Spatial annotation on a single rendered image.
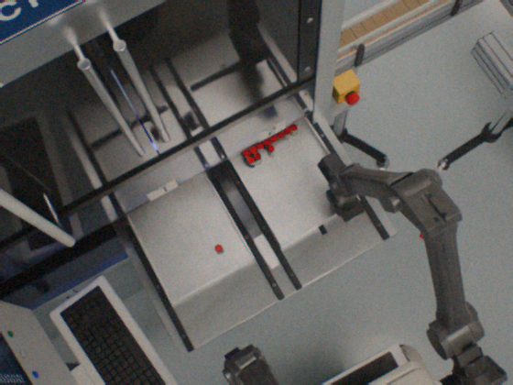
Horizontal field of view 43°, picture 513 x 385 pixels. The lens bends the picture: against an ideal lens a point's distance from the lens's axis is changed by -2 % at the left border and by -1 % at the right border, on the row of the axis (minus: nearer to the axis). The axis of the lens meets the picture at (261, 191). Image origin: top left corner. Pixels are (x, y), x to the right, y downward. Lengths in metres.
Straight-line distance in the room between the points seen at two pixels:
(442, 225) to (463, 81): 1.93
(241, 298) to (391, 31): 0.92
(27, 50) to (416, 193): 0.71
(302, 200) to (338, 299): 0.91
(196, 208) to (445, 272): 0.85
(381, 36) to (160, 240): 0.90
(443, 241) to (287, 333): 1.54
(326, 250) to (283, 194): 0.20
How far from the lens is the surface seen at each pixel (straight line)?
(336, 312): 2.72
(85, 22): 1.04
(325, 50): 1.56
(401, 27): 2.08
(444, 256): 1.28
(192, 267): 1.87
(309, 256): 1.86
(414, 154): 2.92
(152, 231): 1.91
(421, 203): 1.23
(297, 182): 1.90
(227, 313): 1.84
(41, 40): 1.04
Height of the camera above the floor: 2.70
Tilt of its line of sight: 74 degrees down
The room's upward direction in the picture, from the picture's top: 9 degrees counter-clockwise
